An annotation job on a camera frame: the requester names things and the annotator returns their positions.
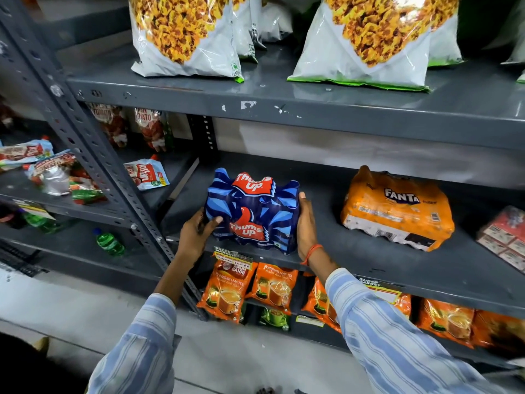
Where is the person's left hand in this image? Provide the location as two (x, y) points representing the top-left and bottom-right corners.
(177, 209), (224, 263)

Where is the green plastic bottle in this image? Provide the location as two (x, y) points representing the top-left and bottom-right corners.
(18, 209), (60, 235)
(93, 228), (126, 257)

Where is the green tea pouch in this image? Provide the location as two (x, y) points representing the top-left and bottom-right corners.
(258, 306), (291, 331)

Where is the orange tea pouch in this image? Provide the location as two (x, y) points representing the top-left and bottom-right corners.
(196, 258), (258, 324)
(301, 276), (343, 334)
(386, 292), (412, 321)
(416, 298), (476, 349)
(471, 309), (525, 354)
(246, 262), (299, 316)

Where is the grey slotted metal shelf rack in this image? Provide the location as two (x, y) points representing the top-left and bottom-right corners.
(0, 0), (208, 321)

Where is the red shrink-wrapped drink pack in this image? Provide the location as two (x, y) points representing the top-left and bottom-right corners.
(476, 205), (525, 272)

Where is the yellow white shelf price tag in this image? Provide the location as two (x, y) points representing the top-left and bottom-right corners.
(356, 276), (403, 305)
(213, 246), (253, 271)
(12, 199), (56, 221)

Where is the person's left forearm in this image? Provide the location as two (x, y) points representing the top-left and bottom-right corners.
(86, 255), (197, 394)

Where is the green sauce packet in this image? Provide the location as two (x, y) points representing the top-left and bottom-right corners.
(69, 179), (106, 205)

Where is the small yellow shelf label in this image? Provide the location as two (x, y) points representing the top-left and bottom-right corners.
(295, 314), (326, 328)

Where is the person's right forearm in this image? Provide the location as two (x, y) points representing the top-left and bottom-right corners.
(307, 252), (511, 394)

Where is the orange thread wristband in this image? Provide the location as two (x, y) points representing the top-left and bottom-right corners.
(300, 244), (324, 266)

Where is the white yellow snack bag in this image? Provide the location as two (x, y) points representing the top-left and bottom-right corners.
(232, 0), (260, 64)
(250, 0), (294, 44)
(287, 0), (436, 93)
(427, 0), (465, 68)
(128, 0), (245, 84)

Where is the blue shrink-wrapped soda bottle pack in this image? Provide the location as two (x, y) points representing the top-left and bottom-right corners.
(204, 167), (301, 255)

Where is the orange shrink-wrapped soda bottle pack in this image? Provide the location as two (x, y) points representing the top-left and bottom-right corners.
(340, 165), (455, 253)

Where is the person's right hand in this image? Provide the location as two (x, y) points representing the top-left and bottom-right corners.
(296, 192), (319, 263)

